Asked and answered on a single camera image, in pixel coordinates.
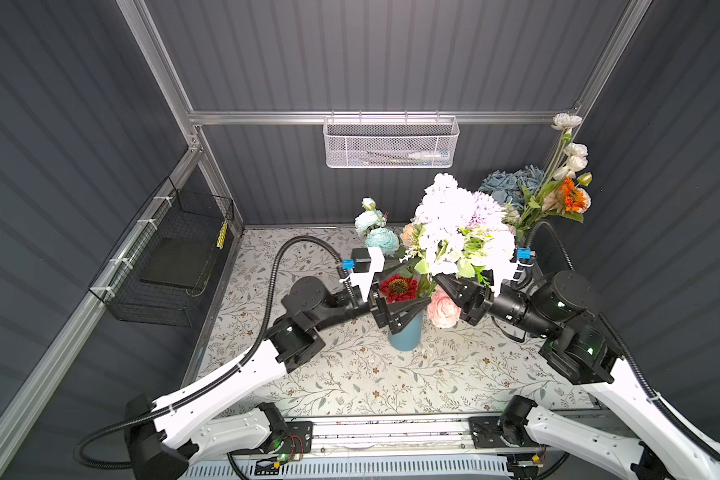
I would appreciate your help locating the black wire basket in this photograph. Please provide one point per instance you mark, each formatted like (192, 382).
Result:
(166, 272)

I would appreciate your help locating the white wire mesh basket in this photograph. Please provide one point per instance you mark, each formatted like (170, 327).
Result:
(347, 138)

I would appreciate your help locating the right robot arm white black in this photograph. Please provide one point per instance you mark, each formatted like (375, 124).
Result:
(584, 347)

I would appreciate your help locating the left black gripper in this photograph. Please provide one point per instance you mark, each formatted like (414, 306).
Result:
(384, 312)

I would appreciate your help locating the blue rose bouquet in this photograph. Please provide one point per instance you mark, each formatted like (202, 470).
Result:
(508, 187)

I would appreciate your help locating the cream rose stem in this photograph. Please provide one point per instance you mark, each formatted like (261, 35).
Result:
(408, 235)

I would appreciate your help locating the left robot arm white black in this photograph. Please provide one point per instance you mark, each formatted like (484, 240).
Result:
(193, 431)

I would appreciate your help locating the white ranunculus stem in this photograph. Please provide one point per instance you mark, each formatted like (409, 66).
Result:
(568, 159)

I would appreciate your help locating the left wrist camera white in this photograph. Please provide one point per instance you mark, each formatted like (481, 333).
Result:
(360, 269)

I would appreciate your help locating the blue ceramic vase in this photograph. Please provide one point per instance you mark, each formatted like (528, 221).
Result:
(410, 337)

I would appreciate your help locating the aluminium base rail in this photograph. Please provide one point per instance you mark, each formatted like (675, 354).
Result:
(445, 446)

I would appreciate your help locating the pink peony stem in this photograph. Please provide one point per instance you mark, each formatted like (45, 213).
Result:
(442, 310)

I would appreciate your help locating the peach rose stem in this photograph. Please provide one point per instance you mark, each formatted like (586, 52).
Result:
(548, 196)

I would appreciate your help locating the marker pen in basket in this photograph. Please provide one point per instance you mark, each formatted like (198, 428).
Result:
(432, 157)

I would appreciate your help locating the red gerbera flower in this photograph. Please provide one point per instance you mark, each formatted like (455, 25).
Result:
(398, 288)

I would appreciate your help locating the pale blue white flower stem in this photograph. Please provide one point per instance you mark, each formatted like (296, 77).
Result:
(371, 226)

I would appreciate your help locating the mixed pastel flower bunch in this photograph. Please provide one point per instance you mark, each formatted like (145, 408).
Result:
(459, 232)

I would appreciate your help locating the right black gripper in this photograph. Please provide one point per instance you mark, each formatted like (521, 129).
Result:
(461, 289)

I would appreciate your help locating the orange gerbera flower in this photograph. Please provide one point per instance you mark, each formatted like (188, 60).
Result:
(572, 201)

